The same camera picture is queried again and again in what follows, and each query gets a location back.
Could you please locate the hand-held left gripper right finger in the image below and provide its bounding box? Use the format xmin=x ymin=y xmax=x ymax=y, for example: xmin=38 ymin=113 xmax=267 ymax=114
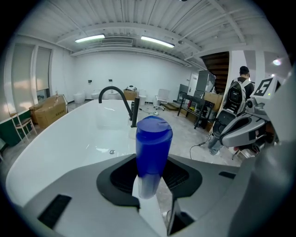
xmin=161 ymin=155 xmax=243 ymax=237

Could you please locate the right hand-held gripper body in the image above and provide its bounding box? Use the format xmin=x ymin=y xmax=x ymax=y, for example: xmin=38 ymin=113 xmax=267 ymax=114
xmin=244 ymin=77 xmax=282 ymax=123

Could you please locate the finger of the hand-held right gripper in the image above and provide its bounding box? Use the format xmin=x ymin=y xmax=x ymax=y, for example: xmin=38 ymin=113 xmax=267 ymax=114
xmin=214 ymin=110 xmax=234 ymax=137
xmin=219 ymin=115 xmax=267 ymax=149

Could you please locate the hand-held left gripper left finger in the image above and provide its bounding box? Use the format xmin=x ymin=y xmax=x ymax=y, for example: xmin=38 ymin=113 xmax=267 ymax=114
xmin=22 ymin=153 xmax=151 ymax=237

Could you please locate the white bathtub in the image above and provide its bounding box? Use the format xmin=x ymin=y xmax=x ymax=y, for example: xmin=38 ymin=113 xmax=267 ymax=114
xmin=5 ymin=99 xmax=144 ymax=207

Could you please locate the blue plastic bottle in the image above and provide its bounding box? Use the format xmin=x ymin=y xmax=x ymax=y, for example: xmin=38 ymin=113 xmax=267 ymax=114
xmin=135 ymin=115 xmax=173 ymax=200

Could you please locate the grey metal cabinet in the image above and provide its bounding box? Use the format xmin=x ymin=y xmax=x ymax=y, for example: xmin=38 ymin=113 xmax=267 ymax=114
xmin=196 ymin=69 xmax=217 ymax=98

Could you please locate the wooden staircase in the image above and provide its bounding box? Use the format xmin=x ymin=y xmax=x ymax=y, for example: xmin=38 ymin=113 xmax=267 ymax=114
xmin=199 ymin=51 xmax=230 ymax=94

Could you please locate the white office chair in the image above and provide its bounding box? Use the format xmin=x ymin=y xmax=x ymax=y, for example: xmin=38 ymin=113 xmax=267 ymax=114
xmin=153 ymin=88 xmax=171 ymax=112

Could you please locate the small cardboard box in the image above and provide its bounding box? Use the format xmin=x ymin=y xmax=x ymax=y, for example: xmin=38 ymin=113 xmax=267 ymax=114
xmin=123 ymin=88 xmax=139 ymax=101

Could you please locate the light wooden chair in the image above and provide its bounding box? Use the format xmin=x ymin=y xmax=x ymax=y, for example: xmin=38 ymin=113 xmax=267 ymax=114
xmin=9 ymin=112 xmax=38 ymax=143

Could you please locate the long ceiling light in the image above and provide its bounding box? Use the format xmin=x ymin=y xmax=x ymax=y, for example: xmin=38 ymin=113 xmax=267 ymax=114
xmin=74 ymin=34 xmax=106 ymax=44
xmin=140 ymin=35 xmax=175 ymax=49

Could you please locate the black curved faucet spout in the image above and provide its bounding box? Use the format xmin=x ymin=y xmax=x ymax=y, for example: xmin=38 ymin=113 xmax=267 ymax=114
xmin=98 ymin=86 xmax=134 ymax=121

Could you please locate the ceiling air vent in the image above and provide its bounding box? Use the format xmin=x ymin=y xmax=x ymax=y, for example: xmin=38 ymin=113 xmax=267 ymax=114
xmin=100 ymin=37 xmax=134 ymax=45

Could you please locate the black frame table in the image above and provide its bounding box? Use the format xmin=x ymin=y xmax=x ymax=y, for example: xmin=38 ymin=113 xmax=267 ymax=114
xmin=177 ymin=91 xmax=216 ymax=130

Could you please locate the black cable with adapter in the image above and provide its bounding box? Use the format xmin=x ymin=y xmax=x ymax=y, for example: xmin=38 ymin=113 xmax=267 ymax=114
xmin=190 ymin=141 xmax=207 ymax=160

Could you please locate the black hand shower handle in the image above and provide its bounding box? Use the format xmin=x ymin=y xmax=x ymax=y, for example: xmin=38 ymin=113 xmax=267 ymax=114
xmin=130 ymin=97 xmax=141 ymax=129

